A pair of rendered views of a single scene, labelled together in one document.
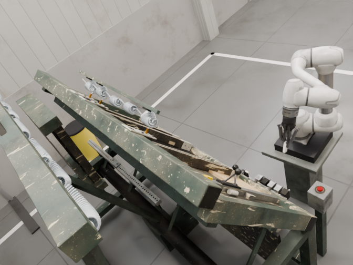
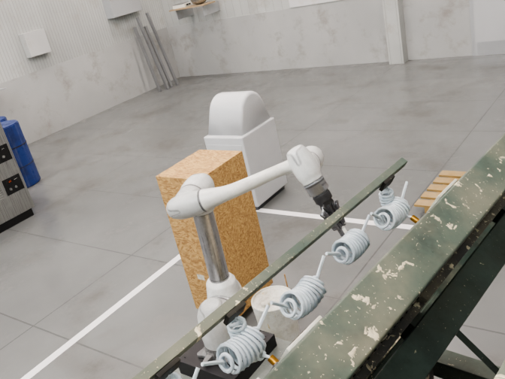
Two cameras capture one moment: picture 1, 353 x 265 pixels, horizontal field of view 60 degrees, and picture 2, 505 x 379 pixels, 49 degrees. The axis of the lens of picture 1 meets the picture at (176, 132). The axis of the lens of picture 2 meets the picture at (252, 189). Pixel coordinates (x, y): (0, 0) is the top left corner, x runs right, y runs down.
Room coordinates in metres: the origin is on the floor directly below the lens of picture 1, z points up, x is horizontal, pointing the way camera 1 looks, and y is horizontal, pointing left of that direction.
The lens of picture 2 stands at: (2.15, 1.22, 2.54)
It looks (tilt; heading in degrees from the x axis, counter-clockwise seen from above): 23 degrees down; 252
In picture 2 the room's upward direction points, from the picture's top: 13 degrees counter-clockwise
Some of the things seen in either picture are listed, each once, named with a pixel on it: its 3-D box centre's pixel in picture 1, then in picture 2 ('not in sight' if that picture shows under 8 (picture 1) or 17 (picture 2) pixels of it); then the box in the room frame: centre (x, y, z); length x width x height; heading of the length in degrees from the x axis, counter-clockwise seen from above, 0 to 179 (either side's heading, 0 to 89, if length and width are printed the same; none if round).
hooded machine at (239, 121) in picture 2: not in sight; (243, 147); (0.32, -4.30, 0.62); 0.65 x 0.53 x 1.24; 32
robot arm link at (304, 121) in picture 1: (300, 121); (215, 320); (1.76, -0.98, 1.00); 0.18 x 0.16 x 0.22; 55
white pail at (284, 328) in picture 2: not in sight; (276, 312); (1.17, -1.86, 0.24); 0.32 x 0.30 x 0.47; 31
